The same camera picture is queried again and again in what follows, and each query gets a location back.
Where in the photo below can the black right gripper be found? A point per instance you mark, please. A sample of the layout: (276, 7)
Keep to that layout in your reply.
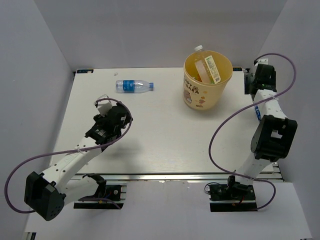
(249, 78)

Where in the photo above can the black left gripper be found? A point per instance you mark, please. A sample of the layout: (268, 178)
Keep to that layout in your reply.
(99, 119)

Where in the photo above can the blue label bottle off table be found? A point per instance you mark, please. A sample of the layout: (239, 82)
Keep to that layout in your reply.
(258, 113)

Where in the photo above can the blue label water bottle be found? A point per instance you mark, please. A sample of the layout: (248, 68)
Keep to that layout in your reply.
(133, 86)

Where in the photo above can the clear white cap bottle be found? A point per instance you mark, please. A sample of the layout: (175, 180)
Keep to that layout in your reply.
(206, 66)

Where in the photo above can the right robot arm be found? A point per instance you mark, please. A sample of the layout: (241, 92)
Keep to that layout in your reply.
(274, 135)

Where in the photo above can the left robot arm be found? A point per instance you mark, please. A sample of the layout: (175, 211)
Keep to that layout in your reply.
(49, 191)

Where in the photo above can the yellow capybara bin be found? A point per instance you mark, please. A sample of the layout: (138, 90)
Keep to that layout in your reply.
(204, 96)

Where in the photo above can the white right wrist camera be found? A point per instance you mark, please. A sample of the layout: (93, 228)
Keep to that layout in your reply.
(264, 61)

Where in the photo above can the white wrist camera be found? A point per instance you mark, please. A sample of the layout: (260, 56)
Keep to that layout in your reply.
(264, 61)
(102, 105)

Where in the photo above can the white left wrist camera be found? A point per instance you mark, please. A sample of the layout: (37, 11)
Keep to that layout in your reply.
(102, 105)

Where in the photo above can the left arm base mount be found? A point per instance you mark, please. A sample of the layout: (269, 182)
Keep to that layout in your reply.
(107, 196)

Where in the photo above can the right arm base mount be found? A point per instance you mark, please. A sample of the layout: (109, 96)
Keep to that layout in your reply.
(231, 197)

